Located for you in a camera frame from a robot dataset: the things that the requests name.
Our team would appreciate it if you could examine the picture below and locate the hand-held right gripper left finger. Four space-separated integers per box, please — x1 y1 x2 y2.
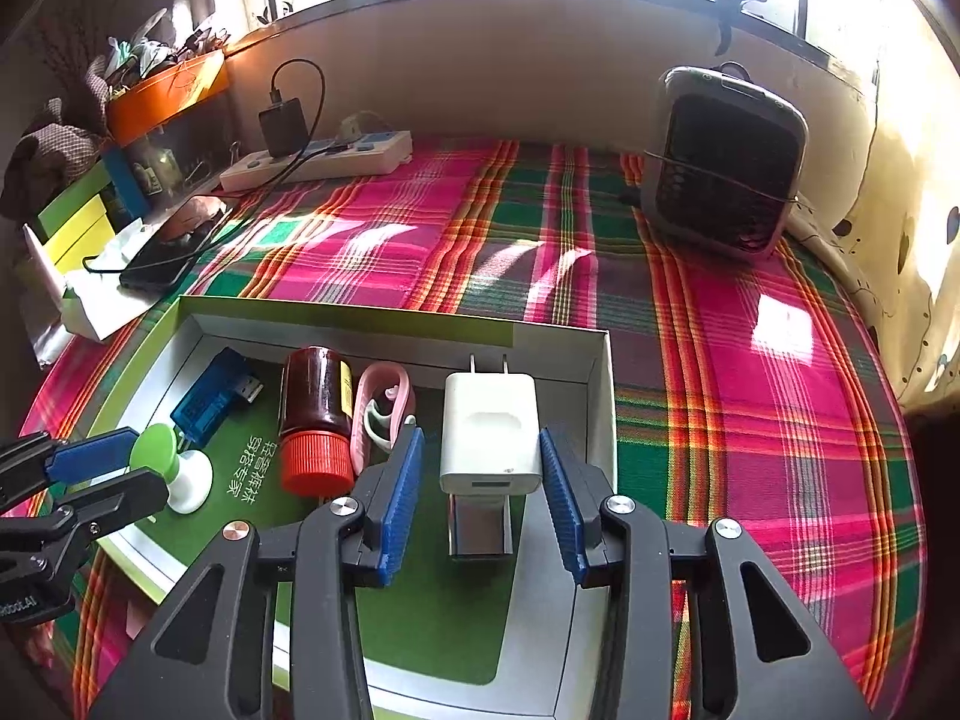
88 426 425 720

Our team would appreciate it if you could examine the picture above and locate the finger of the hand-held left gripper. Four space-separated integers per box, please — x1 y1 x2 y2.
0 465 170 580
0 427 142 515

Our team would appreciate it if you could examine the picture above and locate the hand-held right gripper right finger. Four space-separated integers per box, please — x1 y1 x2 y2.
538 424 871 720

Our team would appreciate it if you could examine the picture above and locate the green white plastic knob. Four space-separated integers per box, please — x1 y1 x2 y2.
131 424 215 516

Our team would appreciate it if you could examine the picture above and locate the pink loop clip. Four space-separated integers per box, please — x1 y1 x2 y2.
351 362 417 467

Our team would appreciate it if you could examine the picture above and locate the white usb charger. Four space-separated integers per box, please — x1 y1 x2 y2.
439 354 541 497

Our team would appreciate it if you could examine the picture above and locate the blue transparent usb tester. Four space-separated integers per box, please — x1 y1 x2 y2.
171 349 265 445

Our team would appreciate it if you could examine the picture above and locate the brown bottle red cap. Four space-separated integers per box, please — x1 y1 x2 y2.
277 346 355 497

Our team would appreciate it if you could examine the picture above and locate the black smartphone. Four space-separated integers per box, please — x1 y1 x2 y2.
120 229 218 292

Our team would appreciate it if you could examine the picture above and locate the pink green plaid blanket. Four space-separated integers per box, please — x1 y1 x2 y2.
19 136 931 720

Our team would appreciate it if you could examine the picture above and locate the yellow green cardboard box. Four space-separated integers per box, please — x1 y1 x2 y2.
37 161 128 275

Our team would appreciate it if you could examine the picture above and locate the blue narrow box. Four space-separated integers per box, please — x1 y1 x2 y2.
101 146 151 222

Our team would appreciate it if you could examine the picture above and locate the brown checked cloth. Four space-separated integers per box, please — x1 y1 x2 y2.
0 97 113 220

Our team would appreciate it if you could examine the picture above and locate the white power strip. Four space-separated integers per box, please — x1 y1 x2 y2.
219 130 415 194

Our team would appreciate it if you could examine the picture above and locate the orange storage tray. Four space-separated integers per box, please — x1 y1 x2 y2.
105 51 230 147

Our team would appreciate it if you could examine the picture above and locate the black charger block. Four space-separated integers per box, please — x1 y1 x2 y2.
259 97 310 158

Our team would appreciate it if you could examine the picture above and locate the grey portable fan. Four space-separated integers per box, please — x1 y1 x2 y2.
649 64 811 260

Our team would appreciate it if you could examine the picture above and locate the clutter pile in tray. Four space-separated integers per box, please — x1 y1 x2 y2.
86 7 230 91

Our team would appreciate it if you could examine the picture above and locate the cream printed curtain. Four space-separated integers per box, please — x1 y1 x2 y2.
780 0 960 421

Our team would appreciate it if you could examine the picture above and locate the black window hook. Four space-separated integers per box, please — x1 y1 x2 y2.
709 0 767 57

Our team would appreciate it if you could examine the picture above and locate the black charging cable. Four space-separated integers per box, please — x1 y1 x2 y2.
82 58 353 275

